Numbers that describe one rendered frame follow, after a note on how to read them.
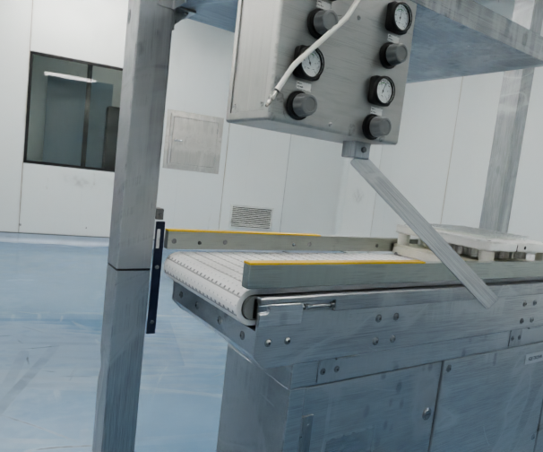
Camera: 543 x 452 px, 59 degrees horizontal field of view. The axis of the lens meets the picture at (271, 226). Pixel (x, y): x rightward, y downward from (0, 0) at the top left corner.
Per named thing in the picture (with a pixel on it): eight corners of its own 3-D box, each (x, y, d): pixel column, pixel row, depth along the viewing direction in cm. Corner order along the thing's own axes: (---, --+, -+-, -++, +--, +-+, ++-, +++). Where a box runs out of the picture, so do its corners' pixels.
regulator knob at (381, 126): (374, 137, 60) (379, 103, 60) (360, 137, 62) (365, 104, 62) (392, 141, 62) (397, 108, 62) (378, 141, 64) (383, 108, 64)
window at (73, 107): (22, 162, 507) (30, 50, 495) (23, 162, 508) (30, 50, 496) (154, 176, 562) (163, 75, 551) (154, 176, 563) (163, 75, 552)
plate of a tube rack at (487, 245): (490, 252, 93) (492, 241, 92) (394, 231, 113) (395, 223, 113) (554, 253, 106) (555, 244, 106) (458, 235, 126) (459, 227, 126)
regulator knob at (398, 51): (391, 63, 60) (396, 27, 60) (377, 65, 62) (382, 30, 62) (409, 69, 62) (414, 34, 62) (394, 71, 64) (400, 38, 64)
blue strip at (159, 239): (146, 334, 83) (157, 221, 81) (145, 333, 84) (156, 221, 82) (155, 334, 84) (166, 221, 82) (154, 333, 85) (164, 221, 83)
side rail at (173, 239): (167, 248, 82) (168, 230, 82) (163, 247, 83) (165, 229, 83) (549, 253, 156) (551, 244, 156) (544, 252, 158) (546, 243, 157)
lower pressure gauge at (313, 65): (297, 74, 54) (301, 41, 53) (290, 76, 55) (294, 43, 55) (323, 82, 56) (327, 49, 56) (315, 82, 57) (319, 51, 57)
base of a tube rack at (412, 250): (486, 277, 93) (487, 265, 93) (392, 253, 113) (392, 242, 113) (549, 274, 107) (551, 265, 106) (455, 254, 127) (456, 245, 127)
